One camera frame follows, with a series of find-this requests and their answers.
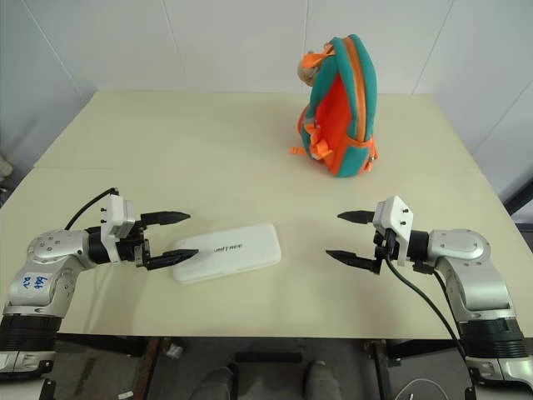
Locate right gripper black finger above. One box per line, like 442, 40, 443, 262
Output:
336, 210, 376, 226
325, 248, 383, 276

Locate rusty table frame strut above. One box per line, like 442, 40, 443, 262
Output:
364, 339, 393, 400
136, 337, 172, 400

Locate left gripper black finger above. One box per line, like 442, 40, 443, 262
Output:
140, 210, 192, 228
147, 248, 201, 273

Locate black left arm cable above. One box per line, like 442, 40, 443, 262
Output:
63, 187, 122, 231

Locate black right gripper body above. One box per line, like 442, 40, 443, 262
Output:
372, 227, 397, 263

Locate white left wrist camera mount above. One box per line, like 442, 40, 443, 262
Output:
100, 195, 138, 252

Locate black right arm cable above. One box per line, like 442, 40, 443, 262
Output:
385, 244, 468, 360

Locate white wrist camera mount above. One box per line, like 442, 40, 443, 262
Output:
371, 195, 416, 268
100, 195, 138, 252

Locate dark rounded shape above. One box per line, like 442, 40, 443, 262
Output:
202, 362, 242, 400
305, 360, 341, 400

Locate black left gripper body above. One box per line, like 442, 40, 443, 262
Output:
116, 225, 153, 271

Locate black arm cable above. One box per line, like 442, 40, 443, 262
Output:
385, 244, 468, 360
63, 187, 122, 231

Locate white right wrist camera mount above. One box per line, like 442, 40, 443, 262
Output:
371, 195, 416, 268

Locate teal and orange backpack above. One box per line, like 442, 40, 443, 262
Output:
289, 33, 381, 180

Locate dark equipment beside table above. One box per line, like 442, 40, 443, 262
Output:
504, 164, 533, 253

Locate white rectangular case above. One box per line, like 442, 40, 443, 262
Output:
170, 222, 282, 286

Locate thin white floor cable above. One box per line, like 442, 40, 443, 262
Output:
398, 377, 453, 400

